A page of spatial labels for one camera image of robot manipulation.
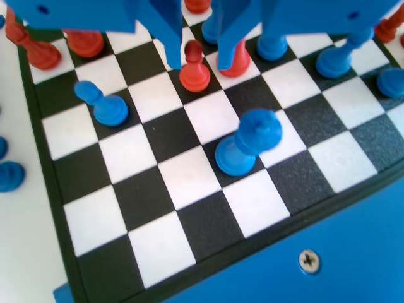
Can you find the red chess pawn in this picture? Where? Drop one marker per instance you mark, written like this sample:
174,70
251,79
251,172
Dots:
197,5
194,79
41,57
386,31

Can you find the blue chess pawn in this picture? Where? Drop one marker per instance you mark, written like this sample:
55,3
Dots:
210,31
391,83
110,110
271,50
331,66

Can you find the red bishop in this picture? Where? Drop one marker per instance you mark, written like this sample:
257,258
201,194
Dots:
240,63

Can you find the red chess knight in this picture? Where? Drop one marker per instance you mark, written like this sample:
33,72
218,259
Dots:
83,44

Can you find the large blue piece front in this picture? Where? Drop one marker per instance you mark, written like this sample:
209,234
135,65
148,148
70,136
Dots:
235,158

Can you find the blue chess knight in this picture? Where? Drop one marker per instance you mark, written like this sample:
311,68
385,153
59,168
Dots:
9,176

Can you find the black white chessboard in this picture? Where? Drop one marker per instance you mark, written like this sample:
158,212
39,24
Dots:
189,176

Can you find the silver plate screw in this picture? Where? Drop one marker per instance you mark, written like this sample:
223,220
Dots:
309,260

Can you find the blue board mount plate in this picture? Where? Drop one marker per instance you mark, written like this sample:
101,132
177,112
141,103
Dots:
331,252

